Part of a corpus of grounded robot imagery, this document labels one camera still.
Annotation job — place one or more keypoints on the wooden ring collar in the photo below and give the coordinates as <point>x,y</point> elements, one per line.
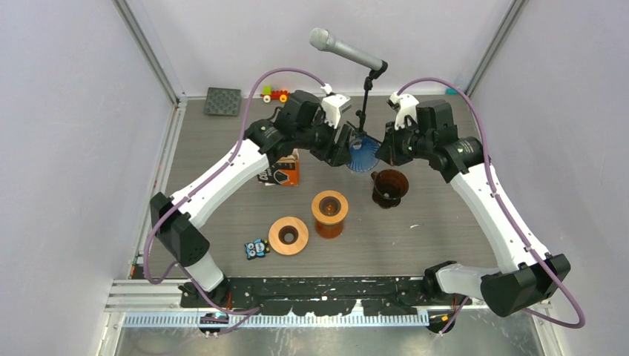
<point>288,236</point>

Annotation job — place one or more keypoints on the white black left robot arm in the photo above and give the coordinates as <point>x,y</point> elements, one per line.
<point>304,122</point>

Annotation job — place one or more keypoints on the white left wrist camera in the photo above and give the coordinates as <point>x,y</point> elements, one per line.
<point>334,105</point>

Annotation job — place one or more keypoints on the clear glass dripper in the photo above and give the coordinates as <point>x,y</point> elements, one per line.
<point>359,167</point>

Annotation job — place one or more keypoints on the blue owl sticker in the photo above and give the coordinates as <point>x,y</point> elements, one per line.
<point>257,249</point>

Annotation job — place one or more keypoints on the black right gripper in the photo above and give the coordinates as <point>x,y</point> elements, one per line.
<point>388,151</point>

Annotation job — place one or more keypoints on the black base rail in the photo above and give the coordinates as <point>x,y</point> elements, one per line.
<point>320,296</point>

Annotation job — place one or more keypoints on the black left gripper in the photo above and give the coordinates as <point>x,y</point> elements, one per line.
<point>335,153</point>

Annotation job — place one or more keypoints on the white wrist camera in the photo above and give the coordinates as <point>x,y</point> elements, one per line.
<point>405,107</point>
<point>334,105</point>

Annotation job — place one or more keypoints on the orange coffee filter box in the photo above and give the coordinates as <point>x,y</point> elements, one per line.
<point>285,172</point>

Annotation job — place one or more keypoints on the grey microphone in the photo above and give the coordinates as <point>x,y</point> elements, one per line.
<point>324,41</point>

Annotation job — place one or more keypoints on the blue plastic dripper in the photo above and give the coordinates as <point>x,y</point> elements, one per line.
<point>364,150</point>

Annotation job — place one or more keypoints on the brown plastic dripper with handle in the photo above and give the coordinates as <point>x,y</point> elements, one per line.
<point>389,187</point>

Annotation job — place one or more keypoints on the black microphone tripod stand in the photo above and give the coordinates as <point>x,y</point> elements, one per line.
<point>359,132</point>

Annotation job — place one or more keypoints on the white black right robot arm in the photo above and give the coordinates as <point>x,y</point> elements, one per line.
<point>526,272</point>

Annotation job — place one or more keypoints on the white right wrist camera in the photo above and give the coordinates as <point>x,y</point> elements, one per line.
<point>405,107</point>

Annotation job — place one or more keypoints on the orange glass carafe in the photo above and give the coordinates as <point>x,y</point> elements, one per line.
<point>329,227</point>

